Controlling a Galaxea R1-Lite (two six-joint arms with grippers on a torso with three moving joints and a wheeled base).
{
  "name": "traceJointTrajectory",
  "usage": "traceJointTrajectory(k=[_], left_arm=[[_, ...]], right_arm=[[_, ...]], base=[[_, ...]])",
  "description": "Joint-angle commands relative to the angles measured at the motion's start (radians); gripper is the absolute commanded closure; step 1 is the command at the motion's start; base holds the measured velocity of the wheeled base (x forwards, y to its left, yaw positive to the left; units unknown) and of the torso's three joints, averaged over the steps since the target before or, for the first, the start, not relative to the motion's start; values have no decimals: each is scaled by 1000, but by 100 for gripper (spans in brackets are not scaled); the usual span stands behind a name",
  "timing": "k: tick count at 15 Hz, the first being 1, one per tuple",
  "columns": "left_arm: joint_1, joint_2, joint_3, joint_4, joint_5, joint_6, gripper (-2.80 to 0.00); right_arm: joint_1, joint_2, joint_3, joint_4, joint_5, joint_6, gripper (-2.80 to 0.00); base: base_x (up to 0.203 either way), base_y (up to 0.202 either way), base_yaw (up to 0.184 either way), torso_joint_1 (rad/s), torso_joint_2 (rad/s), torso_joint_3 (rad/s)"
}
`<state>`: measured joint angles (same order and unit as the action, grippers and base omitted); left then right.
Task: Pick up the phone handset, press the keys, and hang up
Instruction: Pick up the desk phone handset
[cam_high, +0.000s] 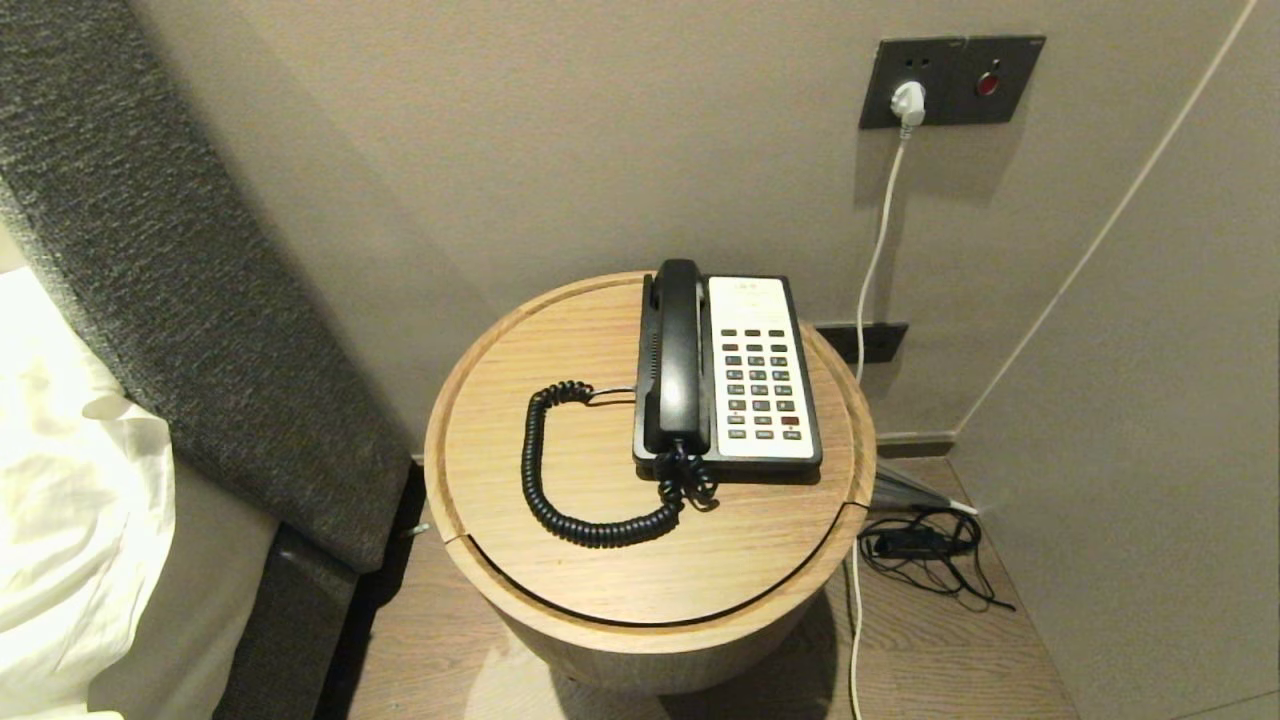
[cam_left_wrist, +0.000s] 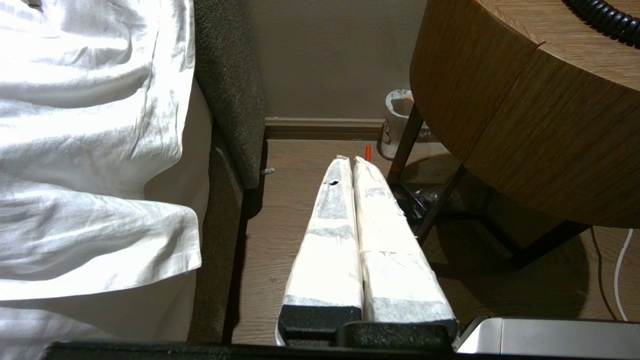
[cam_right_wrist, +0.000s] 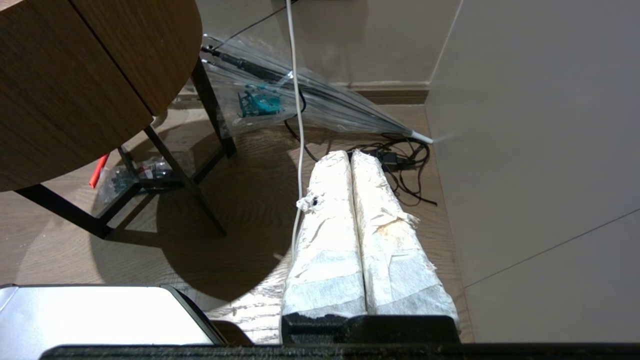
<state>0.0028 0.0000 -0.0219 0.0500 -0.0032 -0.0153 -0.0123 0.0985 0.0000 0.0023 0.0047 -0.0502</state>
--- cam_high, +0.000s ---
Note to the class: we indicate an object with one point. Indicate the black telephone base white keypad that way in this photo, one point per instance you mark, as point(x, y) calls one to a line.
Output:
point(760, 300)

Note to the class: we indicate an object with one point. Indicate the white bed linen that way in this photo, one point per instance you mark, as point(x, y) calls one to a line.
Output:
point(70, 500)

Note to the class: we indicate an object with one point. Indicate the black telephone handset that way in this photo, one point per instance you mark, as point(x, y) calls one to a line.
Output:
point(678, 350)

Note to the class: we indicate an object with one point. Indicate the dark switch plate red button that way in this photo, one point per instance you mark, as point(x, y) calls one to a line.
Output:
point(1015, 60)

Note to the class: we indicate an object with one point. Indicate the grey folded umbrella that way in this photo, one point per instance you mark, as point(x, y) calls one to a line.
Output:
point(900, 490)

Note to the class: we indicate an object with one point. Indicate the small dark skirting socket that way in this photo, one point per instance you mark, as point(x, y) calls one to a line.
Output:
point(885, 342)

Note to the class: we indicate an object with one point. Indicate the round wooden bedside table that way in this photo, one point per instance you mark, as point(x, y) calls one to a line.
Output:
point(650, 580)

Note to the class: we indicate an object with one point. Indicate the white power plug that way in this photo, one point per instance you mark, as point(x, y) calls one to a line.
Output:
point(908, 100)

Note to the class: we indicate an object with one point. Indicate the dark fabric bed base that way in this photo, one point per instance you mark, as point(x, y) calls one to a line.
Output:
point(290, 620)

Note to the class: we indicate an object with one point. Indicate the dark wall socket plate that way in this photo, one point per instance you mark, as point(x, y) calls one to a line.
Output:
point(885, 60)

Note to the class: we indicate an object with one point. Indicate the beige mattress side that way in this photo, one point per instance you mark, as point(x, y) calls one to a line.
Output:
point(190, 600)

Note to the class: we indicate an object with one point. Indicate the grey fabric headboard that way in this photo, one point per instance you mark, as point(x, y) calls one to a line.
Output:
point(150, 250)

